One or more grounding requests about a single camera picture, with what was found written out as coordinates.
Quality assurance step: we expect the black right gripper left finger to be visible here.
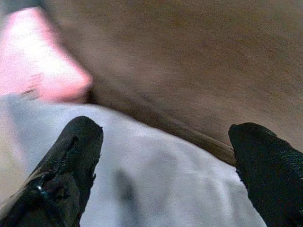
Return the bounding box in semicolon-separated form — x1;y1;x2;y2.
0;115;104;227

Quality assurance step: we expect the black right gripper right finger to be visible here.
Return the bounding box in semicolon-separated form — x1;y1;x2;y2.
228;122;303;227

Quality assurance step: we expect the white pillow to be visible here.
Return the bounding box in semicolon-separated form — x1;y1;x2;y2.
0;94;268;227

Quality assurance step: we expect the pink pillow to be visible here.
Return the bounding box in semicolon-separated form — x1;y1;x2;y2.
0;6;93;103

